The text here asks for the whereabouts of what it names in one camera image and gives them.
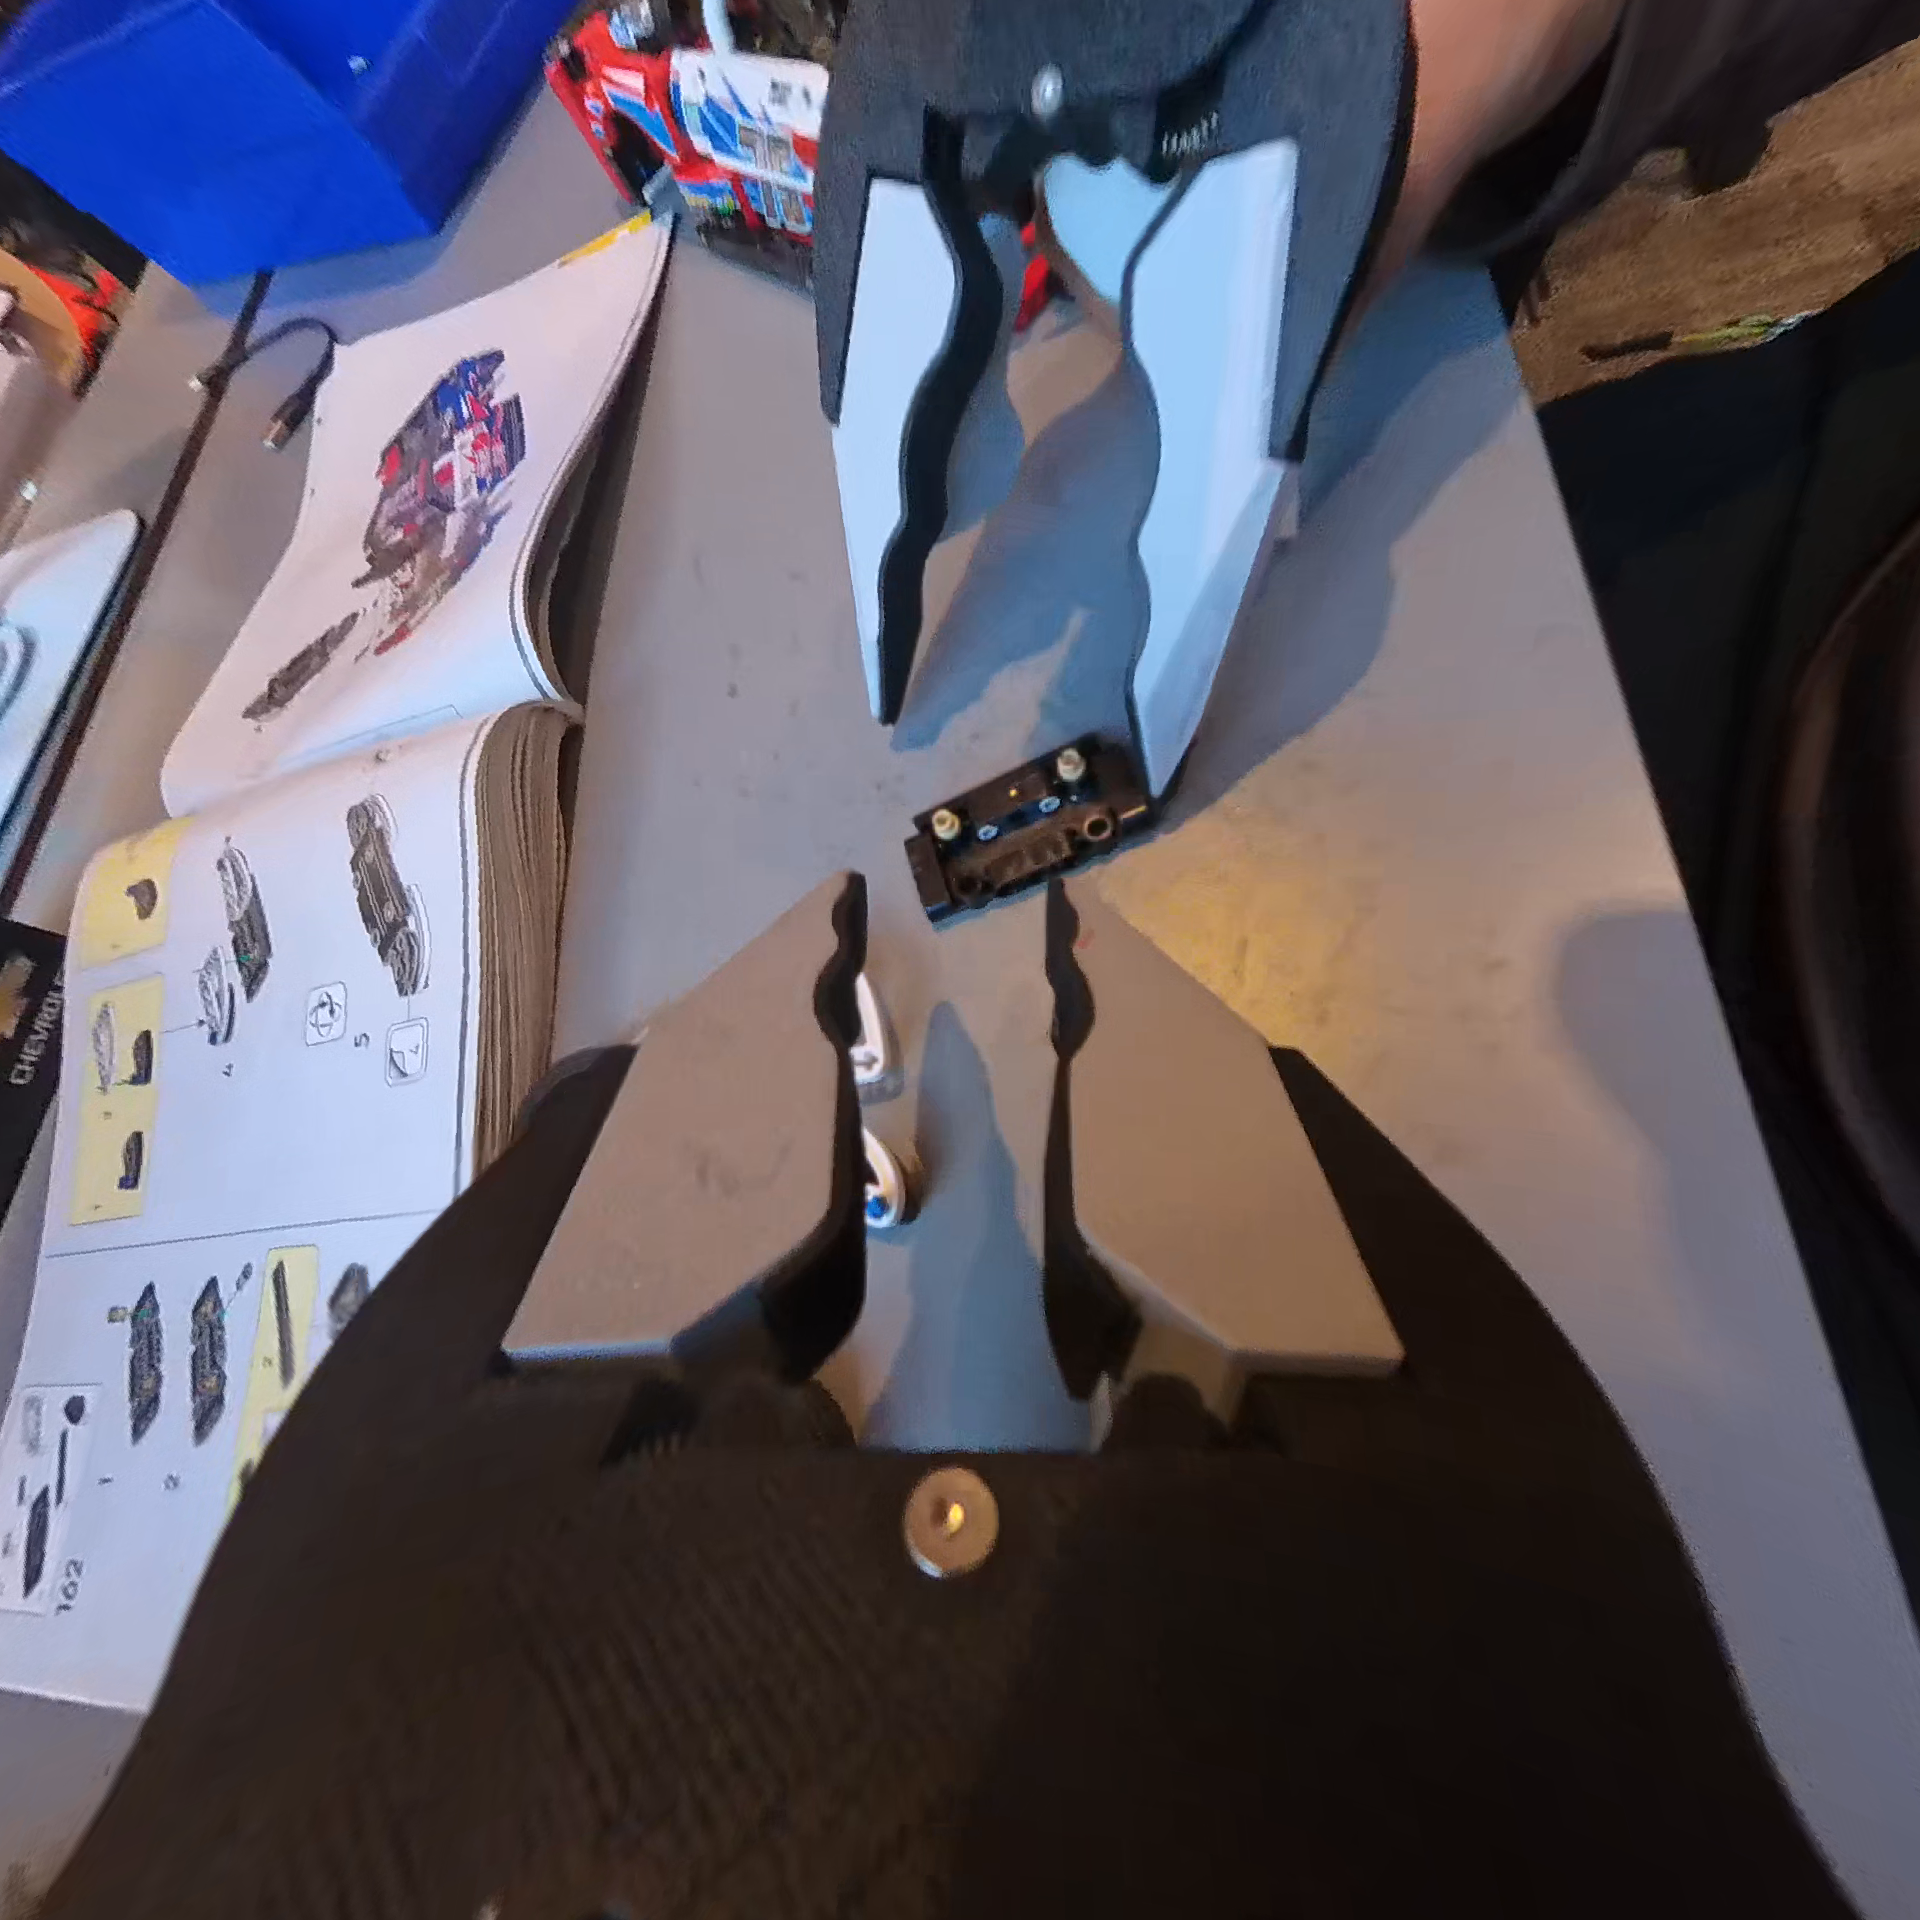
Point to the thin yellow green stick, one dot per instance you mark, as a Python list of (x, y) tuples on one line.
[(1711, 337)]

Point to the grey desk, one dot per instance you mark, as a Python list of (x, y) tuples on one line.
[(1422, 901)]

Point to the small red toy piece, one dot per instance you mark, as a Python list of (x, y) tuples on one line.
[(1034, 279)]

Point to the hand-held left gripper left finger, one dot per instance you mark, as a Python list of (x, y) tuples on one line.
[(706, 1184)]

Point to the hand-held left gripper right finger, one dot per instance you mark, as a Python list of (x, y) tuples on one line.
[(1212, 1198)]

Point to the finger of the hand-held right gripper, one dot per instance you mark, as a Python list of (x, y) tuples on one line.
[(1222, 376), (883, 376)]

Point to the red toy car model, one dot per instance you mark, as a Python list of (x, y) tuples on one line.
[(706, 137)]

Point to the blue plastic bin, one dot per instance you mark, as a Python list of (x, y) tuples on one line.
[(224, 122)]

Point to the open instruction booklet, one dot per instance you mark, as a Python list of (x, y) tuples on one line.
[(299, 901)]

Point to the black patterned toy beam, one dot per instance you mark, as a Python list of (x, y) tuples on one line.
[(1018, 853)]

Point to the toy car box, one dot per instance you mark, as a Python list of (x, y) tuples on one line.
[(31, 1050)]

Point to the person's right hand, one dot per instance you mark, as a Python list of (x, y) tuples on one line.
[(1497, 106)]

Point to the person's right forearm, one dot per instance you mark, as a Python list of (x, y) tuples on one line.
[(1756, 62)]

